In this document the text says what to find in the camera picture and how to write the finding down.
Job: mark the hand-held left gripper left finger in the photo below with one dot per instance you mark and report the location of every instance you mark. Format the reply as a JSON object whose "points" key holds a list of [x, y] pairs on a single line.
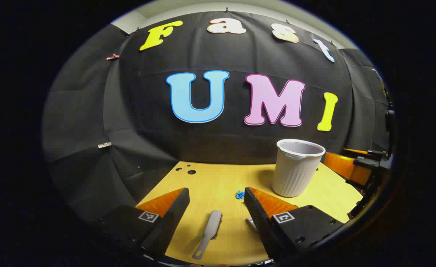
{"points": [[173, 215]]}

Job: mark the black backdrop cloth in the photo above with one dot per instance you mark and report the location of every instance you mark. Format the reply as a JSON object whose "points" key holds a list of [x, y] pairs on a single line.
{"points": [[240, 141]]}

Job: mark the small grey broom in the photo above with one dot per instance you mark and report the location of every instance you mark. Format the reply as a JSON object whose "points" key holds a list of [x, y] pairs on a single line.
{"points": [[211, 226]]}

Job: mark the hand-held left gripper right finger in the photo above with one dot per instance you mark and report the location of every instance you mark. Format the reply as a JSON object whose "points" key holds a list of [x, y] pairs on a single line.
{"points": [[257, 215]]}

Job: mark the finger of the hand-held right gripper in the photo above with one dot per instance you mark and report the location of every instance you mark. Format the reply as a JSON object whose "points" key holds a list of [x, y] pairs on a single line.
{"points": [[355, 151], [346, 167]]}

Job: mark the blue paper trash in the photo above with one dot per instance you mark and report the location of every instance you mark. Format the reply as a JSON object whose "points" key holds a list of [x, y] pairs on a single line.
{"points": [[240, 194]]}

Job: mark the wooden desktop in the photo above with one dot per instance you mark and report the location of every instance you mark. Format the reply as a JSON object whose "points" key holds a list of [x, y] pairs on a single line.
{"points": [[218, 185]]}

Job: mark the white ribbed garbage bin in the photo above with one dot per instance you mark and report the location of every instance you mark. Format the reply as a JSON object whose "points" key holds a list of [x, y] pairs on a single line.
{"points": [[296, 170]]}

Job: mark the red cloth clip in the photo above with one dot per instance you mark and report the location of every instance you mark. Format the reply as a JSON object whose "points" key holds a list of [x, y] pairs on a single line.
{"points": [[112, 56]]}

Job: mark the white cloth clip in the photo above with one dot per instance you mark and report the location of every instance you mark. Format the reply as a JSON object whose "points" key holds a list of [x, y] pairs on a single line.
{"points": [[104, 145]]}

